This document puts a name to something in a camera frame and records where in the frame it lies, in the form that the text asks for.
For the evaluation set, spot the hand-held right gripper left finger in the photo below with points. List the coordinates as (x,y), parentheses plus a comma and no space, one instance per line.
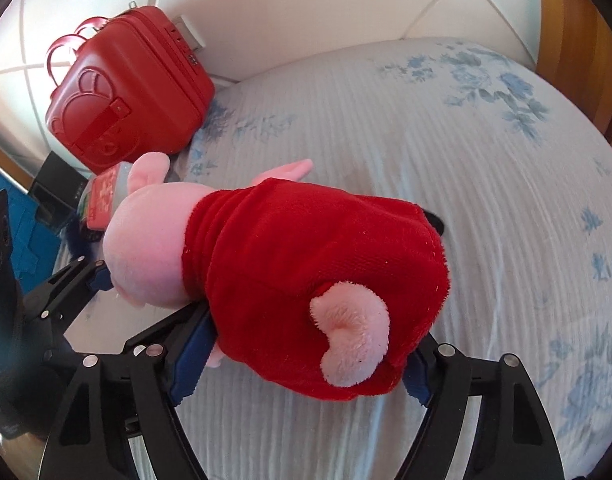
(191,360)

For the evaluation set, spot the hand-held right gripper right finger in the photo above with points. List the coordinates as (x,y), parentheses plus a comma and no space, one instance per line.
(417,380)

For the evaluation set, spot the blue plastic crate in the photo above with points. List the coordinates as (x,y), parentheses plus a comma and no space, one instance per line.
(26,240)

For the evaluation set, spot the pink printed packet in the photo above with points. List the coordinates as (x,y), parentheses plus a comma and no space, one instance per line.
(103,195)

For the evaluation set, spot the red dress pig plush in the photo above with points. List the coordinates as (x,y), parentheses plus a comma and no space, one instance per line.
(296,260)

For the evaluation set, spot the black box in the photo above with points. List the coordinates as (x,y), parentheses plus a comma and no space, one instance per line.
(53,190)

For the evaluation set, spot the small red suitcase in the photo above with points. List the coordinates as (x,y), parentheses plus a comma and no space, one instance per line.
(126,90)

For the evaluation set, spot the blue floral bed sheet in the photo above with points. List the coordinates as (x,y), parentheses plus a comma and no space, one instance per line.
(386,135)

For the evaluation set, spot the white padded headboard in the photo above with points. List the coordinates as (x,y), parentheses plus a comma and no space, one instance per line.
(286,0)

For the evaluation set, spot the wooden bed frame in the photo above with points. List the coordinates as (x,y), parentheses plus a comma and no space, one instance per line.
(576,35)

